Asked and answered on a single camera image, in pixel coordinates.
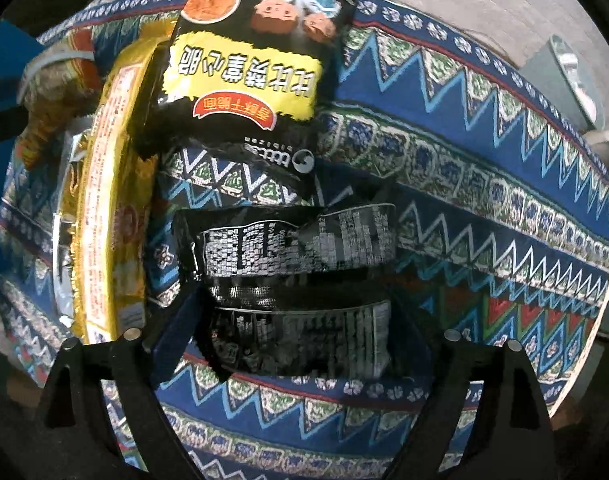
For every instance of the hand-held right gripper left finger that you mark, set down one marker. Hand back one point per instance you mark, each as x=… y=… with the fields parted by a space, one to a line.
x=177 y=332

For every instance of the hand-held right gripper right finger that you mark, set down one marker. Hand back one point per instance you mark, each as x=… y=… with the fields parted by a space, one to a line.
x=449 y=360

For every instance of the black snack packet silver print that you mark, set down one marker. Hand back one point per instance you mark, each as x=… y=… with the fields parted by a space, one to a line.
x=294 y=245

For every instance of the blue cardboard box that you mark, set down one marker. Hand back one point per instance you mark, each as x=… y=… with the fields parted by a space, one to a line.
x=4 y=60

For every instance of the blue patterned tablecloth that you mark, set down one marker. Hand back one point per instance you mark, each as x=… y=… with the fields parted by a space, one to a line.
x=484 y=210

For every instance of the long gold wafer packet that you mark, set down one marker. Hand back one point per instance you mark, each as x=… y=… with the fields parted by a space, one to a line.
x=109 y=185

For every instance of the white plastic appliance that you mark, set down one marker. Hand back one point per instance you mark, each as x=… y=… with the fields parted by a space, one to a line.
x=599 y=142

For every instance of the orange peanut snack packet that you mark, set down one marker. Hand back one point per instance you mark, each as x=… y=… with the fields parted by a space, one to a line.
x=49 y=95

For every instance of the black snack packet yellow label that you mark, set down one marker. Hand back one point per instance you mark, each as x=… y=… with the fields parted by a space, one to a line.
x=244 y=70

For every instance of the light blue trash bin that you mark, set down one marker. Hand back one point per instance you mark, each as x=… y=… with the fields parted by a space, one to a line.
x=549 y=75

